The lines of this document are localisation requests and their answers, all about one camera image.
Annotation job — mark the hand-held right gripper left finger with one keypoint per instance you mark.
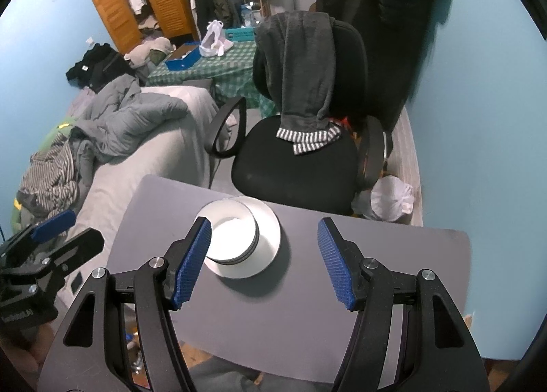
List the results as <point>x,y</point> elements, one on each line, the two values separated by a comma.
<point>192,264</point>

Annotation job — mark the white plastic bag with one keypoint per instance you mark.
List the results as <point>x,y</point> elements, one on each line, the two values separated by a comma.
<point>211,44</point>

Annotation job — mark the white knotted floor bag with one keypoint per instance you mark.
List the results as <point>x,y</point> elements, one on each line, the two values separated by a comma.
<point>384,199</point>

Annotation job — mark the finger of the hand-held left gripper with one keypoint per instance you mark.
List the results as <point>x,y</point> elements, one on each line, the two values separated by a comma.
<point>81,246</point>
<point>55,223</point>

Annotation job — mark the open blue box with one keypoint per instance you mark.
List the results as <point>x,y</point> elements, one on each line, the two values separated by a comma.
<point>183,61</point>

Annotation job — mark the dark grey garment striped cuffs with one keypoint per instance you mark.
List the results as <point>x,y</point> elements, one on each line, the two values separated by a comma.
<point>299,67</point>

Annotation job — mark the striped grey white cloth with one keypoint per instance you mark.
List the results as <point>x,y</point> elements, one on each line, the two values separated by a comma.
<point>47,187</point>

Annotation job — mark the clear water bottle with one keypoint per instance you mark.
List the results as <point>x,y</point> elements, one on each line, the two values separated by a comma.
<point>250,16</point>

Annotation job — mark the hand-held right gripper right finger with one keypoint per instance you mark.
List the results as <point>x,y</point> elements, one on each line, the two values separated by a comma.
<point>337,266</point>

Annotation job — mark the blue crate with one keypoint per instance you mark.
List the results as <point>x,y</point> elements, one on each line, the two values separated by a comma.
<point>241,34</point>

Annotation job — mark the beige clothes pile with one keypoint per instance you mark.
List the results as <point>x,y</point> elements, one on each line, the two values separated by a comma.
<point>147,52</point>

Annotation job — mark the black hanging coat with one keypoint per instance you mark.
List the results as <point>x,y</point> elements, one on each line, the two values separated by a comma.
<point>376,33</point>

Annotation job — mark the black clothes pile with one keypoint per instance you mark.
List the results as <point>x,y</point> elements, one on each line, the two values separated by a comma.
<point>98,67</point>

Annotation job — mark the green checked tablecloth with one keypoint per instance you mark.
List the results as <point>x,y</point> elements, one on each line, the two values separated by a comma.
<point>222,67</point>

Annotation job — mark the white round plate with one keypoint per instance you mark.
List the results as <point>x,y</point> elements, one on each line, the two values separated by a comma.
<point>267,242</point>

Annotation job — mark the green yellow cloth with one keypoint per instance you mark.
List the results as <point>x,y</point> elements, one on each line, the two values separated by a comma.
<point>53,135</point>

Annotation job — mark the black office chair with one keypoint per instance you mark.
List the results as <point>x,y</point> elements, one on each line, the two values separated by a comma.
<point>295,170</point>

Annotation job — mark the person's left hand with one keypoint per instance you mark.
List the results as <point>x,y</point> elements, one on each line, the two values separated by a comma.
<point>21,349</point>

